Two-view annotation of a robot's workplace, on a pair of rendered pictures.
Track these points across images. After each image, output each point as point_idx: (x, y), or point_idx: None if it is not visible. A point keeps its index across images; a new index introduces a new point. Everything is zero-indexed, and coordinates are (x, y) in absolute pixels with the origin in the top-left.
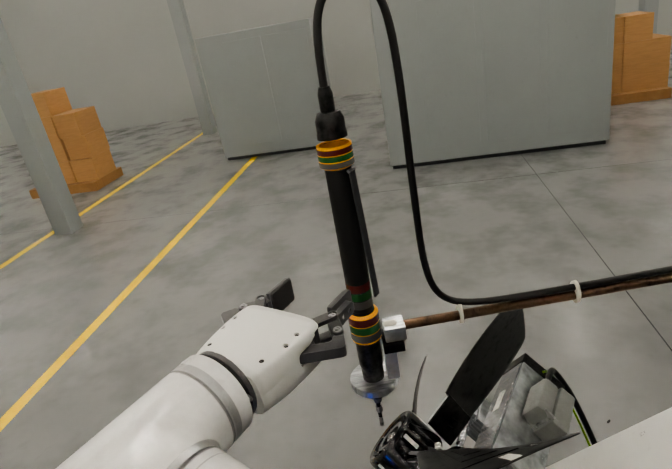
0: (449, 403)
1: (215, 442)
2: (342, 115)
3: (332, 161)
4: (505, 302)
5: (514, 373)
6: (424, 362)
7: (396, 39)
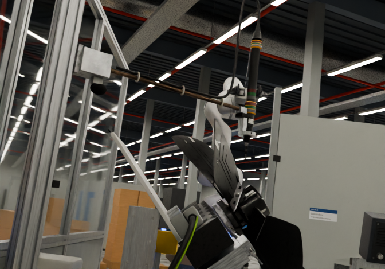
0: None
1: (233, 100)
2: (253, 32)
3: None
4: (206, 97)
5: None
6: (297, 233)
7: (240, 8)
